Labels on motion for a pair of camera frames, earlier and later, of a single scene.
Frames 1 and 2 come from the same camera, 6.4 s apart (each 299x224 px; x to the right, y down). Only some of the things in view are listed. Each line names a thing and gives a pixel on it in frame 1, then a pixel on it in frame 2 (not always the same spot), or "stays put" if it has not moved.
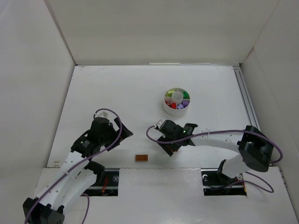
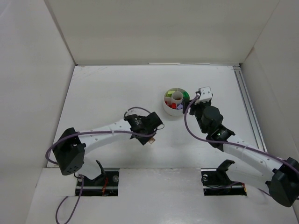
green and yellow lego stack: x=186 y=95 stays put
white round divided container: x=176 y=101 stays put
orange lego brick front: x=141 y=157 to x=152 y=140
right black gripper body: x=167 y=143 to x=193 y=108
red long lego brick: x=174 y=105 stays put
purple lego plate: x=184 y=104 stays put
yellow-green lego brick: x=170 y=93 stays put
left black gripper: x=119 y=134 to x=145 y=139
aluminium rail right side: x=250 y=113 stays put
